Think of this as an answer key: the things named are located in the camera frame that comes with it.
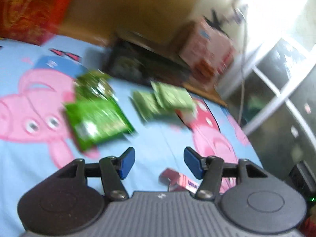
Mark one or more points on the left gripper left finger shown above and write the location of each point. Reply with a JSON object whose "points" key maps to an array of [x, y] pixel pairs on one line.
{"points": [[75, 196]]}

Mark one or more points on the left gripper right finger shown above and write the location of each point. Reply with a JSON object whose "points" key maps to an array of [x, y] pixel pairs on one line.
{"points": [[247, 195]]}

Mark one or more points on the pink cheese snack box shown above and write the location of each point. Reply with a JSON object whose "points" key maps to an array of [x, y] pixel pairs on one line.
{"points": [[177, 182]]}

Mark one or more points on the green snack packet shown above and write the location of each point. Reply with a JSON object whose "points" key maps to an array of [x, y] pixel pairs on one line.
{"points": [[96, 121]]}

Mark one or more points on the clear yellow cracker bag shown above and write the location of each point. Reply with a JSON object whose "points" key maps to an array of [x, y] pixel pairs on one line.
{"points": [[93, 85]]}

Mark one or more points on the light green wafer packet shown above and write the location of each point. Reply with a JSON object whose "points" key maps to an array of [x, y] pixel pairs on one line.
{"points": [[164, 100]]}

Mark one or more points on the cartoon pig blanket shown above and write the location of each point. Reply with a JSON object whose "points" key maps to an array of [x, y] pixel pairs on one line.
{"points": [[43, 128]]}

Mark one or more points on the pink twisted dough snack bag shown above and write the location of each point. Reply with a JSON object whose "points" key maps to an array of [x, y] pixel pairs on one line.
{"points": [[208, 52]]}

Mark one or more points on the black storage box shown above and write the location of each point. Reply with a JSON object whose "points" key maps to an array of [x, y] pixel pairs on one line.
{"points": [[133, 58]]}

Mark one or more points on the red gift box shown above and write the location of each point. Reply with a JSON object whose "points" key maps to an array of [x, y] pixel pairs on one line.
{"points": [[32, 21]]}

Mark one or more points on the wooden headboard panel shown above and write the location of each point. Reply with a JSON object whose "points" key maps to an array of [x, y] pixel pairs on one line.
{"points": [[97, 21]]}

